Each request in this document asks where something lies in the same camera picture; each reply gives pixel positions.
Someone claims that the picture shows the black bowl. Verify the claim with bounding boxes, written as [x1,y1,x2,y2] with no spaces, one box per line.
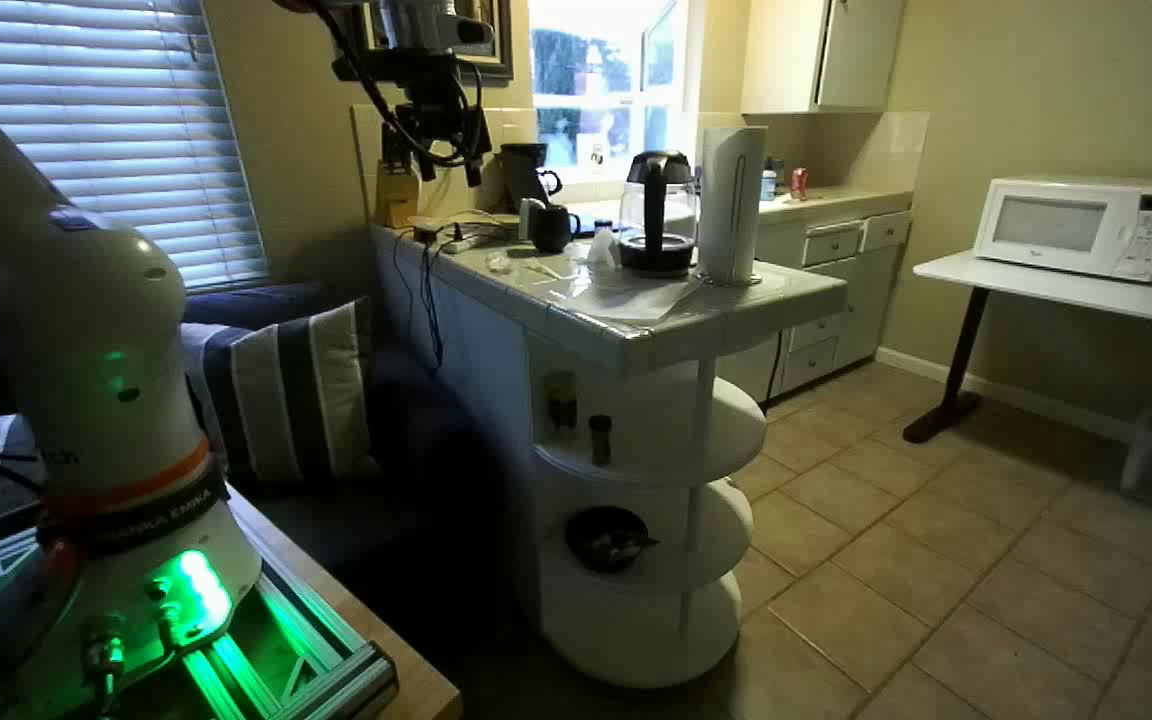
[559,505,661,578]

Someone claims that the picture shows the white lower kitchen cabinets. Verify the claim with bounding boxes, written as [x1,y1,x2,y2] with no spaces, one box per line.
[713,187,918,403]

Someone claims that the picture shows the aluminium robot base mount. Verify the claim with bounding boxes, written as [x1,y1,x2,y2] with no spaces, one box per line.
[0,533,401,720]

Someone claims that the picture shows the framed wall picture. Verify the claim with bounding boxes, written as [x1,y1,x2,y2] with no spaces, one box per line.
[453,0,515,75]

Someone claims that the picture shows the white paper sheet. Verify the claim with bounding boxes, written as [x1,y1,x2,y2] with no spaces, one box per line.
[519,242,710,331]

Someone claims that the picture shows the black counter cable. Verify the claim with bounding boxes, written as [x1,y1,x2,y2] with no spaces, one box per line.
[407,225,453,376]

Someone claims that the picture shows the white paper towel roll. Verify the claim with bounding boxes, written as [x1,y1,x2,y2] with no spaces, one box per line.
[697,121,773,292]

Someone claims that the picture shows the black mug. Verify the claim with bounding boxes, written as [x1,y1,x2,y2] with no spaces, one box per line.
[515,197,581,258]

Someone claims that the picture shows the white desk black leg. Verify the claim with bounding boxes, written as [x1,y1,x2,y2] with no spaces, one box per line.
[899,247,1152,446]

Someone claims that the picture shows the white upper wall cabinet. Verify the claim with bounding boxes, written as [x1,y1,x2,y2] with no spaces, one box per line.
[736,0,914,116]

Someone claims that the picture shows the dark kettle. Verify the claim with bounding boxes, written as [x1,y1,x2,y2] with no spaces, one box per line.
[478,139,565,216]

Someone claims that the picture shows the striped blue white pillow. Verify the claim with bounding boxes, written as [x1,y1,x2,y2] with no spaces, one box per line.
[175,296,382,488]

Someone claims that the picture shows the white counter with round shelves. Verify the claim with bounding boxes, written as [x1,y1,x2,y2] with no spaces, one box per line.
[371,216,854,691]

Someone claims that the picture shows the black coffee maker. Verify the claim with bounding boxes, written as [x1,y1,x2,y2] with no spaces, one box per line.
[616,147,706,281]

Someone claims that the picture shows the small jar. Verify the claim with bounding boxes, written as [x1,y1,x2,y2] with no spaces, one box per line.
[546,368,581,434]

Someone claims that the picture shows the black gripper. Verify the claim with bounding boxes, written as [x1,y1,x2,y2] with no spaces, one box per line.
[384,44,498,192]

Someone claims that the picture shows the white microwave oven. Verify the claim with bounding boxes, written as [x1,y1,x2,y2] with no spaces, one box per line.
[971,171,1152,287]

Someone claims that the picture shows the small dark bottle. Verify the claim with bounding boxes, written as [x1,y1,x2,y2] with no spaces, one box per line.
[585,410,616,469]

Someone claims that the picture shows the yellow knife block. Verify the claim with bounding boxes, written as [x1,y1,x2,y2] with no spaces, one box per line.
[371,155,424,232]

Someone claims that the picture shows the white window blinds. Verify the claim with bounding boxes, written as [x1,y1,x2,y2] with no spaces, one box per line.
[0,0,273,337]

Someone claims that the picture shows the dark blue sofa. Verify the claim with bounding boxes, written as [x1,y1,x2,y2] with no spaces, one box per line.
[0,277,527,630]

